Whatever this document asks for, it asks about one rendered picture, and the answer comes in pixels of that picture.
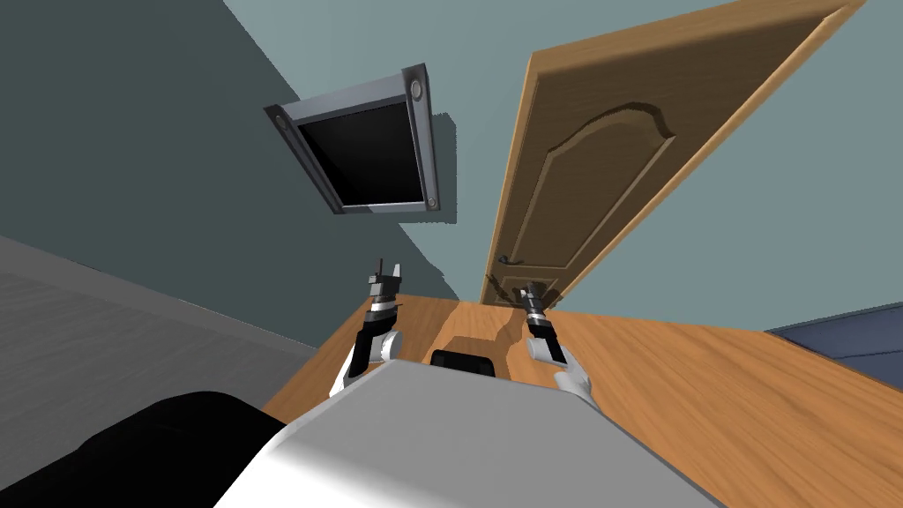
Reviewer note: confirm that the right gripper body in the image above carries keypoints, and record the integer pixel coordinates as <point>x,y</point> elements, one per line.
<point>532,302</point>

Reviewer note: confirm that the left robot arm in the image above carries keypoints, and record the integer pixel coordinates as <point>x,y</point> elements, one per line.
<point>370,342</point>

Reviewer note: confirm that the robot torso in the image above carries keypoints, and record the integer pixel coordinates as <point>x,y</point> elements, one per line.
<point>451,437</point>

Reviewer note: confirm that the brown wooden door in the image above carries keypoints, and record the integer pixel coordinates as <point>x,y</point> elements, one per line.
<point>635,148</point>

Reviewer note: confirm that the grey framed dark window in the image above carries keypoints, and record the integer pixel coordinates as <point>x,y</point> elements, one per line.
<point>367,152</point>

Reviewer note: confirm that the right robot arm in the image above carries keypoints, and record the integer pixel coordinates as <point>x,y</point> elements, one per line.
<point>554,349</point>

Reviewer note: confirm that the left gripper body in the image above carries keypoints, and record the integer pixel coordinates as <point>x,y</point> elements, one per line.
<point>384,291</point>

